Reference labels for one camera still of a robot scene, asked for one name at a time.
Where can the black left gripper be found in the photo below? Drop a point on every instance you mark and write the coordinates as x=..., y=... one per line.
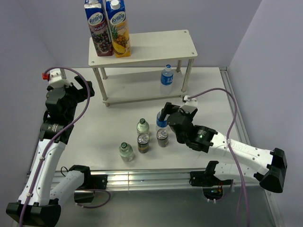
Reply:
x=83, y=93

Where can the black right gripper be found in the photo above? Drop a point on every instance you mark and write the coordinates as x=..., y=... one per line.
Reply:
x=169, y=108

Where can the Pocari Sweat bottle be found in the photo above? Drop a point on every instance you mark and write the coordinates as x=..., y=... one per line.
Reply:
x=161, y=124
x=166, y=80

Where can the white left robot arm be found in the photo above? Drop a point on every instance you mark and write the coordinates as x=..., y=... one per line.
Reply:
x=39, y=204

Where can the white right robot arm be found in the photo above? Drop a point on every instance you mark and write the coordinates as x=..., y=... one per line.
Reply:
x=271, y=165

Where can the beige two-tier shelf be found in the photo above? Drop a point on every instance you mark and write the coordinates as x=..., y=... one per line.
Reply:
x=124, y=80

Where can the dark can right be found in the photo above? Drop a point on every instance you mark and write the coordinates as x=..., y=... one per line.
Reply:
x=162, y=137

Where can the dark can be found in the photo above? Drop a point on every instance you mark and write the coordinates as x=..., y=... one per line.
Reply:
x=162, y=137
x=143, y=142

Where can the Chang soda bottle rear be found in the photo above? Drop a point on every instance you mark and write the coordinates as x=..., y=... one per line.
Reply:
x=142, y=127

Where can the chang soda bottle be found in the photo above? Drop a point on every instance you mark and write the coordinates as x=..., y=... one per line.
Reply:
x=142, y=127
x=126, y=152

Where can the dark can left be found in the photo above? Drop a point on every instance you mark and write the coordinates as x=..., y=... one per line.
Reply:
x=143, y=142

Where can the Chang soda bottle front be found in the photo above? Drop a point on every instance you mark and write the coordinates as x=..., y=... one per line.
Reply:
x=126, y=152

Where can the grape juice carton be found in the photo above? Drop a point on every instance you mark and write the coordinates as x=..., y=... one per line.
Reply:
x=98, y=27

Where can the pineapple juice carton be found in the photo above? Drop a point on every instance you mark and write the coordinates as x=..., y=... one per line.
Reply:
x=119, y=28

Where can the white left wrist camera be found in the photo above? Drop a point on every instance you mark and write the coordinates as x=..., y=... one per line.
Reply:
x=56, y=78

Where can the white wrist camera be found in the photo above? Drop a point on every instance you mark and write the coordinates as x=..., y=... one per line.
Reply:
x=56, y=78
x=189, y=105

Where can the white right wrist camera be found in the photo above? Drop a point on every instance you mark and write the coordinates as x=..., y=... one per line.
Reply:
x=189, y=105

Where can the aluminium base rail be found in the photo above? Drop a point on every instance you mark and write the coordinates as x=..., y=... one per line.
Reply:
x=142, y=178

